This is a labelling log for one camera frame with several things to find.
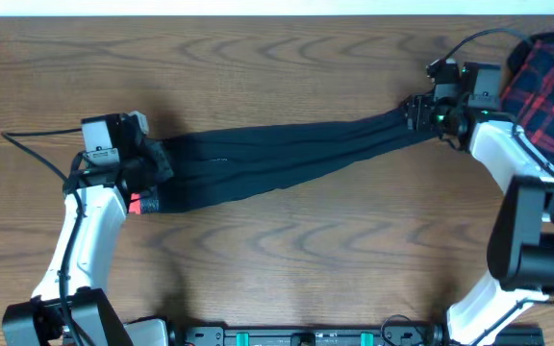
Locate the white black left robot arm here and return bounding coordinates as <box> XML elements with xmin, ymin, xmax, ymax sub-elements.
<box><xmin>2</xmin><ymin>137</ymin><xmax>170</xmax><ymax>345</ymax></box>

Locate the red navy plaid garment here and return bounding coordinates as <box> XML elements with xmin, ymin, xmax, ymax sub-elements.
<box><xmin>501</xmin><ymin>32</ymin><xmax>554</xmax><ymax>164</ymax></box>

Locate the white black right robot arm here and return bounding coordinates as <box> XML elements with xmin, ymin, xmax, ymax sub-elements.
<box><xmin>404</xmin><ymin>93</ymin><xmax>554</xmax><ymax>345</ymax></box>

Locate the black mounting rail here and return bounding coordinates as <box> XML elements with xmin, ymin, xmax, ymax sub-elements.
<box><xmin>127</xmin><ymin>316</ymin><xmax>545</xmax><ymax>346</ymax></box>

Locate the black leggings red waistband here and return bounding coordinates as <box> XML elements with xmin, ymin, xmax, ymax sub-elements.
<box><xmin>129</xmin><ymin>108</ymin><xmax>433</xmax><ymax>214</ymax></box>

